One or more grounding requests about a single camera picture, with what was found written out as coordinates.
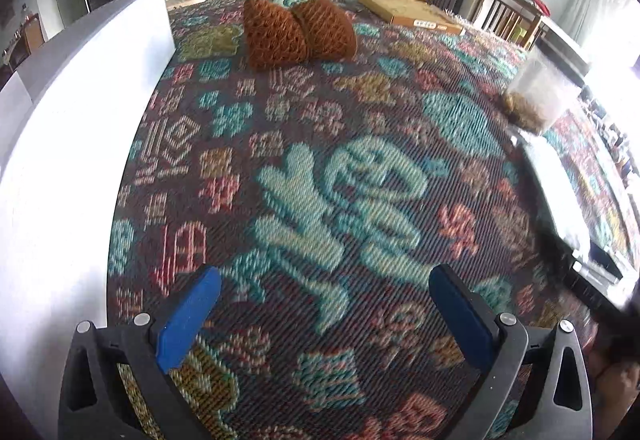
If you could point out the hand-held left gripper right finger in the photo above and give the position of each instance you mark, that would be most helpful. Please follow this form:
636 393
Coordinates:
462 320

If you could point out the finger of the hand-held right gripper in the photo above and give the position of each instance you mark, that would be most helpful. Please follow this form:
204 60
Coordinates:
607 265

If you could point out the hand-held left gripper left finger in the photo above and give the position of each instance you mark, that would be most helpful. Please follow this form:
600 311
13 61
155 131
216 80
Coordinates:
187 315

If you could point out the white board panel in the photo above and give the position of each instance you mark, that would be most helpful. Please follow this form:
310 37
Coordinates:
65 144

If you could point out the person's right hand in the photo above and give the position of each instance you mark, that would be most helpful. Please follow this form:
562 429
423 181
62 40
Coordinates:
617 385

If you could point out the cluster of bottles and jars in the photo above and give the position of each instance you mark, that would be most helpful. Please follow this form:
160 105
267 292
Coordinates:
622 149

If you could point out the clear jar with black lid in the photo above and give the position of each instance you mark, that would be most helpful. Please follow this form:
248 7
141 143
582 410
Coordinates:
542 94

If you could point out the patterned woven blanket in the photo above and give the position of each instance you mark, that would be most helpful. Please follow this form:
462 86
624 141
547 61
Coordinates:
350 119

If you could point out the wooden slatted chair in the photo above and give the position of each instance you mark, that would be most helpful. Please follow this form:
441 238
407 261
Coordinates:
510 14

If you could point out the brown knit rolled cloth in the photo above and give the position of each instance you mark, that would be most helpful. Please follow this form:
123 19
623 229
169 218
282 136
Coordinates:
300 32

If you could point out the flat yellow cardboard box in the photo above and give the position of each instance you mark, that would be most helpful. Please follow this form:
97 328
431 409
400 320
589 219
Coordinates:
405 12

